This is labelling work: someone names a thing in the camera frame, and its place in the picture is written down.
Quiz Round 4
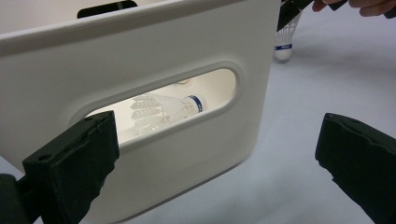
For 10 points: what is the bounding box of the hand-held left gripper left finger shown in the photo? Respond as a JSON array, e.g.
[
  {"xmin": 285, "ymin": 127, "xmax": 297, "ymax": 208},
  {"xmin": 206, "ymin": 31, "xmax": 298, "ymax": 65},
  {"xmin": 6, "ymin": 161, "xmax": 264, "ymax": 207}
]
[{"xmin": 21, "ymin": 110, "xmax": 120, "ymax": 224}]

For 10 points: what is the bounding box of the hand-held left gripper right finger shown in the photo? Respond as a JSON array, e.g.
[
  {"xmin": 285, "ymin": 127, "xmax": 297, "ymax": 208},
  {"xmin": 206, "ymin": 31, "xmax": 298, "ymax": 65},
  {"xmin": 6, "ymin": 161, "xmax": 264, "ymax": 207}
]
[{"xmin": 314, "ymin": 112, "xmax": 396, "ymax": 224}]

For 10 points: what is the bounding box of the white plastic storage bin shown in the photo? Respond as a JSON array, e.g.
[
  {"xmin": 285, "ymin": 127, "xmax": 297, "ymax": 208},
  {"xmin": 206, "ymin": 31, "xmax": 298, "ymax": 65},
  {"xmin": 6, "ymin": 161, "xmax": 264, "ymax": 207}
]
[{"xmin": 0, "ymin": 0, "xmax": 281, "ymax": 224}]

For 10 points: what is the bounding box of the light blue table mat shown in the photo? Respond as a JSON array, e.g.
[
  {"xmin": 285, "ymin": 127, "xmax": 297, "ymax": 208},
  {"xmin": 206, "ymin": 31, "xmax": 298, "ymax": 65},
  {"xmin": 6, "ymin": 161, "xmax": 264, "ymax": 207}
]
[{"xmin": 0, "ymin": 0, "xmax": 396, "ymax": 224}]

